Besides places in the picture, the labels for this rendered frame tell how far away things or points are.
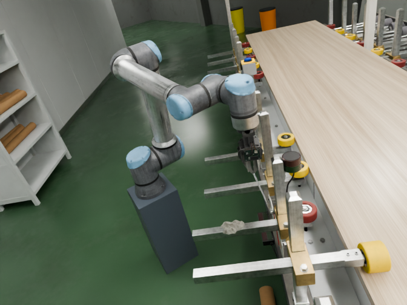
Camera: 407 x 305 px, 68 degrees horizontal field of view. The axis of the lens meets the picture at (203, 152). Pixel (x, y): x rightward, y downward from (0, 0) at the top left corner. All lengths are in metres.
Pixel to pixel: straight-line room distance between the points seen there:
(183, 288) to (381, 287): 1.38
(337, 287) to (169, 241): 1.10
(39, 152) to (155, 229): 2.66
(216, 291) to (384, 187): 1.21
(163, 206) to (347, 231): 1.11
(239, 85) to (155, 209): 1.10
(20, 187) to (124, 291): 1.68
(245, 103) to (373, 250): 0.54
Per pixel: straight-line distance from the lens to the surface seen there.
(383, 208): 1.17
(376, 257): 0.94
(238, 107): 0.97
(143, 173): 1.76
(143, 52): 1.50
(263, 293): 1.92
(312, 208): 1.14
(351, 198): 1.19
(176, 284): 2.15
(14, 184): 3.47
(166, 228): 1.96
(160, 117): 1.65
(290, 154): 1.04
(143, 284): 2.24
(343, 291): 1.29
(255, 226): 1.15
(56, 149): 4.19
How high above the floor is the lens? 1.69
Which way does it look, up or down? 31 degrees down
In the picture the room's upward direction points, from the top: 14 degrees counter-clockwise
